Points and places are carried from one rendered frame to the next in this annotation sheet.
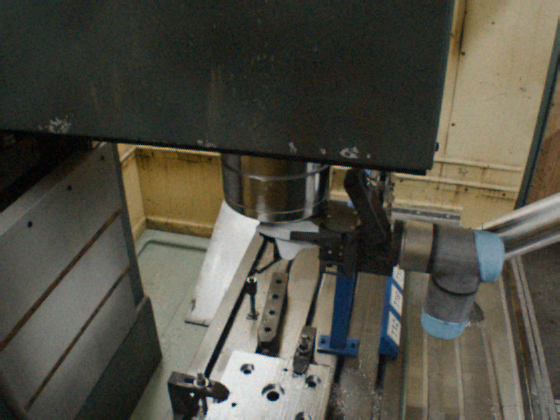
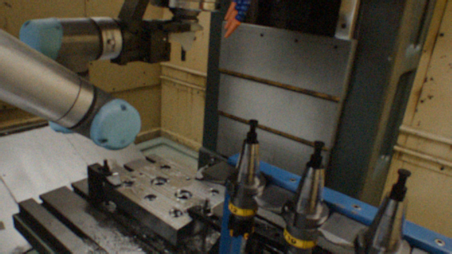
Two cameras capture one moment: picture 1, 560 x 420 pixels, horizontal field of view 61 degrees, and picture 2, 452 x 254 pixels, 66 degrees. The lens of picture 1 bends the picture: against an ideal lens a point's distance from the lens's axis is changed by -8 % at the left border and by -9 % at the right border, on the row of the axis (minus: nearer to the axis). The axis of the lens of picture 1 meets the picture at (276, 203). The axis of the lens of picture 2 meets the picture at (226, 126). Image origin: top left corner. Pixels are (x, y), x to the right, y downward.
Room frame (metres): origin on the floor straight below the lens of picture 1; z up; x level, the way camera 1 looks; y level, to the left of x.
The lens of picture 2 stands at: (1.09, -0.71, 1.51)
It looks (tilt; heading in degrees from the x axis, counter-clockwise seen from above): 21 degrees down; 114
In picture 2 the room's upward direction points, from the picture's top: 5 degrees clockwise
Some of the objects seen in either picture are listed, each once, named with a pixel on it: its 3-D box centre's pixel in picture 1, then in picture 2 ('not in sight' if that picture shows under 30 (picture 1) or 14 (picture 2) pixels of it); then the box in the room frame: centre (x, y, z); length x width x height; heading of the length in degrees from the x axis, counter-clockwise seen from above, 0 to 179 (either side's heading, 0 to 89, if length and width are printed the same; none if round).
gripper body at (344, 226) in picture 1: (359, 241); (138, 39); (0.62, -0.12, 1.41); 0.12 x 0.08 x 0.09; 76
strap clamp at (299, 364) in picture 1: (303, 356); (208, 226); (0.78, -0.06, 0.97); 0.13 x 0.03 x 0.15; 166
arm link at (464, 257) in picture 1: (463, 255); (62, 43); (0.59, -0.28, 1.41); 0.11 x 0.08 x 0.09; 76
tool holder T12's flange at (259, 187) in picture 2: not in sight; (245, 185); (0.92, -0.22, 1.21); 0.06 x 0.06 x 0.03
